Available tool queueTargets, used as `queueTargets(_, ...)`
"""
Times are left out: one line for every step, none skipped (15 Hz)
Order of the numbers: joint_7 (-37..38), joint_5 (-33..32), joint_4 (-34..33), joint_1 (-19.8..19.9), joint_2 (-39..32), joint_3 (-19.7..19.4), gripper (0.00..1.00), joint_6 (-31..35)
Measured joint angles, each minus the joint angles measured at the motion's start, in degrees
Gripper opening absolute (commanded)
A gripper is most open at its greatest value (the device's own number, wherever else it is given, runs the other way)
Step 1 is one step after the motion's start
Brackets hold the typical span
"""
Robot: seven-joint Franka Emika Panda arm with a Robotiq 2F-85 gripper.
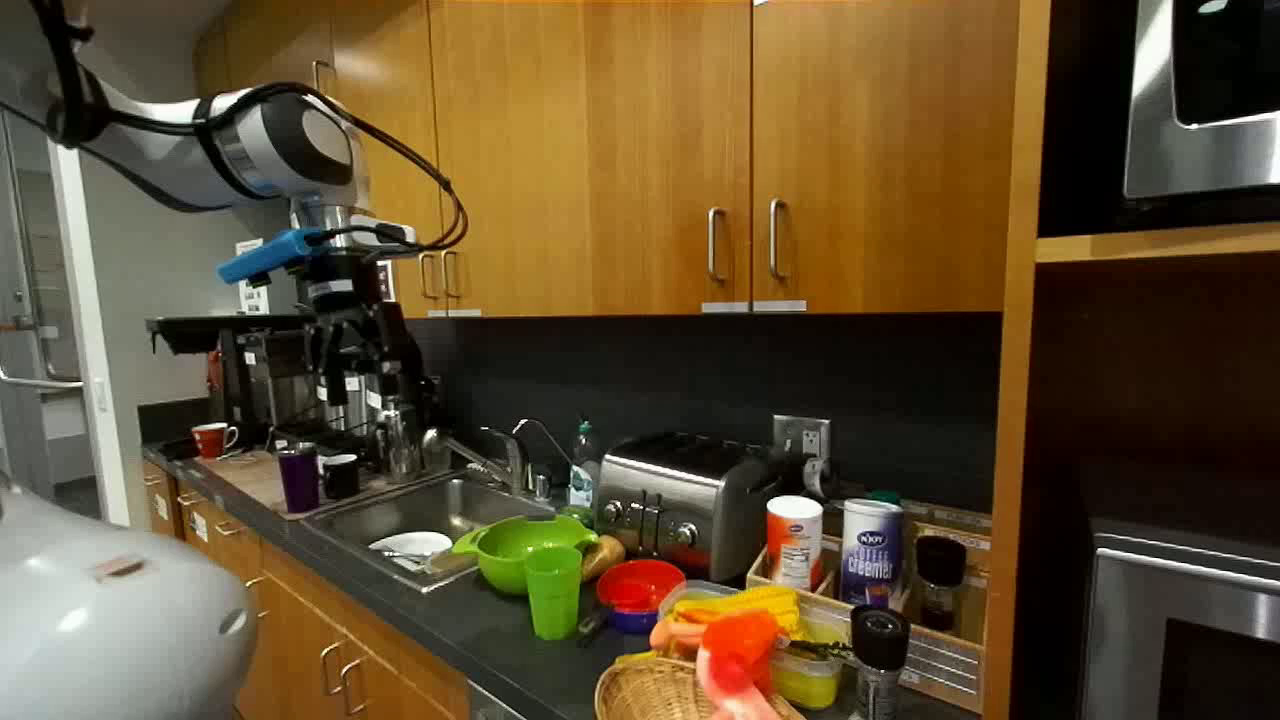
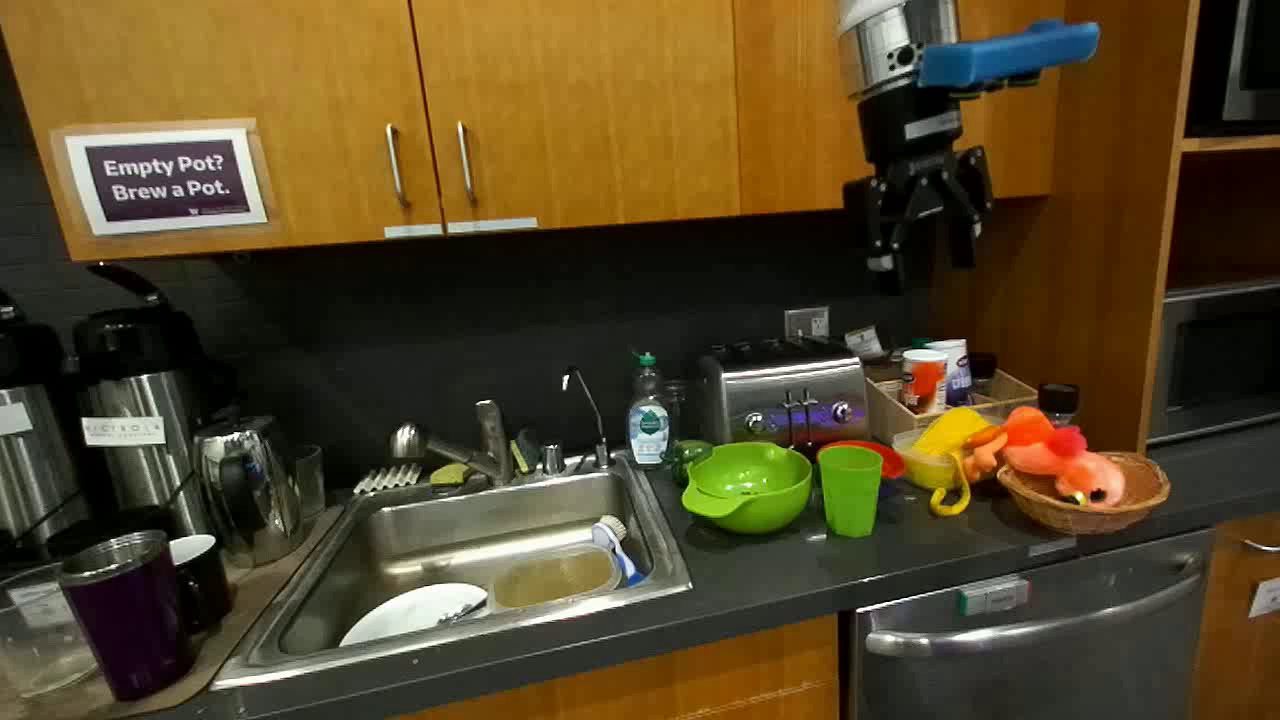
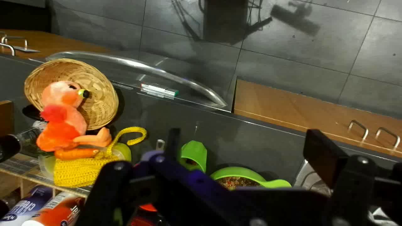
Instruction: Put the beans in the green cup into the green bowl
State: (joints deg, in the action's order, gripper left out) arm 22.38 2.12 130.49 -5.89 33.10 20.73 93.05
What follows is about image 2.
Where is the white blue canister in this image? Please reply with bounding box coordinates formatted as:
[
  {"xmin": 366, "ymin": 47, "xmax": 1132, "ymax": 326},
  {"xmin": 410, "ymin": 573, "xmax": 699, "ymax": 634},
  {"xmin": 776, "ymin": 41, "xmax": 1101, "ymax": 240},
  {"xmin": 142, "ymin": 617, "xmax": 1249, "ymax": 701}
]
[{"xmin": 925, "ymin": 337, "xmax": 972, "ymax": 407}]

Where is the sink faucet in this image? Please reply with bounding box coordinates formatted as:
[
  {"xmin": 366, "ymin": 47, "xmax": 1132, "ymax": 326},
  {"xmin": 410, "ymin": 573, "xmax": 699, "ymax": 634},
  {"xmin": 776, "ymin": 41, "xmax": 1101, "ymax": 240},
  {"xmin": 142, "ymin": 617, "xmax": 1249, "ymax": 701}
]
[{"xmin": 557, "ymin": 369, "xmax": 616, "ymax": 471}]

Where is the black coffee dispenser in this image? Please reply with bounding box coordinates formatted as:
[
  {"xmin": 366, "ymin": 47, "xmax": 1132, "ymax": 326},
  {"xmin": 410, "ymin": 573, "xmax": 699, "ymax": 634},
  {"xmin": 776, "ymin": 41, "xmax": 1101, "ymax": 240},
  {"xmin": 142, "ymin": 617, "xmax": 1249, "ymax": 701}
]
[{"xmin": 73, "ymin": 265, "xmax": 212, "ymax": 533}]

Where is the dish soap bottle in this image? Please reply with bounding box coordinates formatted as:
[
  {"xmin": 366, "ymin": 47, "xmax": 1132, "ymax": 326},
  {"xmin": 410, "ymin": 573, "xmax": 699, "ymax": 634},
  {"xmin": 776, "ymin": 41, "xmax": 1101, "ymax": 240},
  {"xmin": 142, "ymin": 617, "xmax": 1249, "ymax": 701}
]
[{"xmin": 630, "ymin": 352, "xmax": 673, "ymax": 468}]

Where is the silver toaster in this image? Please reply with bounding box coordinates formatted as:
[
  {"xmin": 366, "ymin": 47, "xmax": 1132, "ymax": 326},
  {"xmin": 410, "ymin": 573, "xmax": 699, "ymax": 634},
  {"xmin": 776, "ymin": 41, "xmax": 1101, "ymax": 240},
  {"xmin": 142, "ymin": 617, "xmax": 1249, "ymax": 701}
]
[{"xmin": 704, "ymin": 343, "xmax": 869, "ymax": 444}]

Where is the orange crochet toy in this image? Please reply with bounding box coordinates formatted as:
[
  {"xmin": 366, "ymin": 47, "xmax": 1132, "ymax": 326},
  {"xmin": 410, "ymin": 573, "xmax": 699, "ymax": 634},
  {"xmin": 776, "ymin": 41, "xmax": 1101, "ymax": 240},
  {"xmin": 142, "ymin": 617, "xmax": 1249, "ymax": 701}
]
[{"xmin": 992, "ymin": 407, "xmax": 1123, "ymax": 507}]

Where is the stainless steel sink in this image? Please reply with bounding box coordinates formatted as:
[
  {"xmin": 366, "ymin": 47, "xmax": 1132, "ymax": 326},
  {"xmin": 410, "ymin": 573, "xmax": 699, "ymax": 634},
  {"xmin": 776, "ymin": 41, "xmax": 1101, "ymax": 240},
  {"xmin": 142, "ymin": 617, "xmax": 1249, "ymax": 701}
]
[{"xmin": 217, "ymin": 459, "xmax": 694, "ymax": 694}]

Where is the red and blue bowl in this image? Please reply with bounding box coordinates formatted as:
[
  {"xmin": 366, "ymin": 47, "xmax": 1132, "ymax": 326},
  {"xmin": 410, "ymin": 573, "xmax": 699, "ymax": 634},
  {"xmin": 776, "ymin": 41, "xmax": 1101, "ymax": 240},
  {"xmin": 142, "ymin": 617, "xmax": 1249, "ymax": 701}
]
[{"xmin": 817, "ymin": 437, "xmax": 907, "ymax": 480}]

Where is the purple mug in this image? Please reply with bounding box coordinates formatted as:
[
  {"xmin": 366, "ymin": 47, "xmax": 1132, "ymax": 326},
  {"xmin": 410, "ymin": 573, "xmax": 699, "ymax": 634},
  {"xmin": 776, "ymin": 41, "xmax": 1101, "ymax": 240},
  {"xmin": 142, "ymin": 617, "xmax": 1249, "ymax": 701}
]
[{"xmin": 62, "ymin": 528, "xmax": 193, "ymax": 701}]

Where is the steel dishwasher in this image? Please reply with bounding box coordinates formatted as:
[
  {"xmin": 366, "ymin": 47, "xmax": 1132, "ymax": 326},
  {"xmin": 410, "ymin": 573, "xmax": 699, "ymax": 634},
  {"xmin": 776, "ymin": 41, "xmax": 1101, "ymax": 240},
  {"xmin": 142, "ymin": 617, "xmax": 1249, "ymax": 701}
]
[{"xmin": 845, "ymin": 533, "xmax": 1211, "ymax": 720}]

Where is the wooden condiment box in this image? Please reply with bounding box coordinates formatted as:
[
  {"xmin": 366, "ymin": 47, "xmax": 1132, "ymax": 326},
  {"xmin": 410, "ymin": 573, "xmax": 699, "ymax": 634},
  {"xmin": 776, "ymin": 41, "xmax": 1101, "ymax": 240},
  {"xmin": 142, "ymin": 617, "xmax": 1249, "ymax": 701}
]
[{"xmin": 869, "ymin": 369, "xmax": 1039, "ymax": 442}]

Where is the white plate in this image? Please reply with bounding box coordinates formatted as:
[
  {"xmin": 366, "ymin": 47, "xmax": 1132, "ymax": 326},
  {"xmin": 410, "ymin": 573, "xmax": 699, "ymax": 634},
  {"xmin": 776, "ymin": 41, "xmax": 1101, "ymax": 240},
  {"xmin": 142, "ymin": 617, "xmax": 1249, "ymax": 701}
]
[{"xmin": 340, "ymin": 582, "xmax": 489, "ymax": 648}]

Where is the black pepper grinder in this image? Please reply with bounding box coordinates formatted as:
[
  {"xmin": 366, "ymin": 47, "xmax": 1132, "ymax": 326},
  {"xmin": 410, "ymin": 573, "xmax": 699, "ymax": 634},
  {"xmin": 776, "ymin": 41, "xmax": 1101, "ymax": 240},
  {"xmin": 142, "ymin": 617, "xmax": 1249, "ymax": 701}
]
[{"xmin": 1039, "ymin": 386, "xmax": 1080, "ymax": 426}]

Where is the white orange canister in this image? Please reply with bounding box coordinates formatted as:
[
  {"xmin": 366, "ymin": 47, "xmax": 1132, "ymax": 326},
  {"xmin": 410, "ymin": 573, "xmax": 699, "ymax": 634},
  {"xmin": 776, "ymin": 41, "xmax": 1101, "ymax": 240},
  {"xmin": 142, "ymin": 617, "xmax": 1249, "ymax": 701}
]
[{"xmin": 901, "ymin": 348, "xmax": 947, "ymax": 411}]

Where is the black white mug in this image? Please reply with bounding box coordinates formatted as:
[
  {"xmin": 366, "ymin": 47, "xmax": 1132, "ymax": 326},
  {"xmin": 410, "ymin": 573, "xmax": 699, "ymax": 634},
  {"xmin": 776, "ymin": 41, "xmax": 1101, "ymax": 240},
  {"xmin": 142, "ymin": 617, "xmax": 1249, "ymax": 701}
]
[{"xmin": 170, "ymin": 533, "xmax": 231, "ymax": 634}]

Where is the clear plastic container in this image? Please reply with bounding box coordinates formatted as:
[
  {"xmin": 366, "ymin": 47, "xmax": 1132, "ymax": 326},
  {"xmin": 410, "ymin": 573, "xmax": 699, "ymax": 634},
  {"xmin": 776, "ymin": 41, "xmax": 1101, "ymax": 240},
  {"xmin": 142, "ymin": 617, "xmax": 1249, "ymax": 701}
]
[{"xmin": 0, "ymin": 565, "xmax": 100, "ymax": 720}]

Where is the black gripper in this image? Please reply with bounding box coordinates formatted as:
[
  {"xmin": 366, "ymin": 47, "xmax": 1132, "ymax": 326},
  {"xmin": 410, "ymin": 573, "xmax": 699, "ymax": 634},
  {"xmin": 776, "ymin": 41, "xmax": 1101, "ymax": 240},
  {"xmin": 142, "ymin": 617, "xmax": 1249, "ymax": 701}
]
[{"xmin": 845, "ymin": 85, "xmax": 992, "ymax": 291}]

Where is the yellow crochet toy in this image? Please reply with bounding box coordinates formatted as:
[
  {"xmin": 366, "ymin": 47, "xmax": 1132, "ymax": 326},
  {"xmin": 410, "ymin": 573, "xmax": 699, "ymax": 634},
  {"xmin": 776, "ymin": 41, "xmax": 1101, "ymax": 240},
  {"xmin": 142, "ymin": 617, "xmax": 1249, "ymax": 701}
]
[{"xmin": 907, "ymin": 407, "xmax": 997, "ymax": 519}]

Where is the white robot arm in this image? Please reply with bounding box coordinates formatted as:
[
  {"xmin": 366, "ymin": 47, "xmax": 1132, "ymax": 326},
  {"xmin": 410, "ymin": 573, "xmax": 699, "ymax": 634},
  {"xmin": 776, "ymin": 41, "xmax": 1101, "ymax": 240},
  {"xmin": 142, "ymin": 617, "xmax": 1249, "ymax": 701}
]
[{"xmin": 841, "ymin": 0, "xmax": 992, "ymax": 291}]

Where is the glass carafe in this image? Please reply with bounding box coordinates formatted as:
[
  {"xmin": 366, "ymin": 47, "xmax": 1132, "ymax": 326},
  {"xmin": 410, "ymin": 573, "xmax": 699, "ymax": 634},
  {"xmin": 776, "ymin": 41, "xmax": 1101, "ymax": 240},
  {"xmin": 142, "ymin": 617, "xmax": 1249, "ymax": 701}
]
[{"xmin": 196, "ymin": 418, "xmax": 326, "ymax": 570}]

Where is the wicker basket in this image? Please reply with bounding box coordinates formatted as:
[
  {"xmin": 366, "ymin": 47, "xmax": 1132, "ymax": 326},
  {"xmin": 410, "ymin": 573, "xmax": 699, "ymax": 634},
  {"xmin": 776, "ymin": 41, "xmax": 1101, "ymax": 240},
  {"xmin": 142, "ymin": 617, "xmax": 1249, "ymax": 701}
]
[{"xmin": 997, "ymin": 452, "xmax": 1172, "ymax": 538}]

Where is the green plastic cup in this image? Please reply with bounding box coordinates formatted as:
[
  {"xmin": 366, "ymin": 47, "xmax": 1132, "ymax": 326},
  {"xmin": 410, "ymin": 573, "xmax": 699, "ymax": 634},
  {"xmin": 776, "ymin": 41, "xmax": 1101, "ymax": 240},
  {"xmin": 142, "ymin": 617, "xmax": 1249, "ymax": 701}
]
[{"xmin": 817, "ymin": 449, "xmax": 882, "ymax": 538}]

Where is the purple cabinet sign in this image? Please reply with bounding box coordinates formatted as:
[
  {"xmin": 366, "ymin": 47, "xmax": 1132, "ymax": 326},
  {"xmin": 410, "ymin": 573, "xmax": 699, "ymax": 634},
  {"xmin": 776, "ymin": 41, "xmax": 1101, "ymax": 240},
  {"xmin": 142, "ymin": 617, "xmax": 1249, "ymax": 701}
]
[{"xmin": 62, "ymin": 126, "xmax": 268, "ymax": 240}]

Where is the green plastic bowl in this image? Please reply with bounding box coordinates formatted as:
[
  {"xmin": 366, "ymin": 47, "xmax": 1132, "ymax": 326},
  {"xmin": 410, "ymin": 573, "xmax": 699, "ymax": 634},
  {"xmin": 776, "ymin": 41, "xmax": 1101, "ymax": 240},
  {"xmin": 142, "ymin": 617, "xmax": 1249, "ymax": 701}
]
[{"xmin": 682, "ymin": 442, "xmax": 813, "ymax": 538}]

